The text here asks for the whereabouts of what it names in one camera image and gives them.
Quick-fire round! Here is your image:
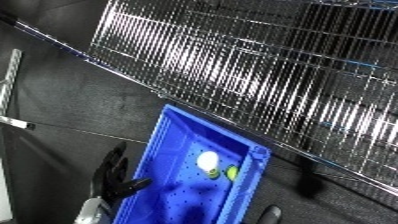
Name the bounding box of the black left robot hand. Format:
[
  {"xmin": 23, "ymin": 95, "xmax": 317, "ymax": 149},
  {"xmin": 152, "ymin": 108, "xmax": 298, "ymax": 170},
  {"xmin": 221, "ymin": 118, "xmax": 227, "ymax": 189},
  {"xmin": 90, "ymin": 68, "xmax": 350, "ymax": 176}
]
[{"xmin": 90, "ymin": 141, "xmax": 155, "ymax": 204}]

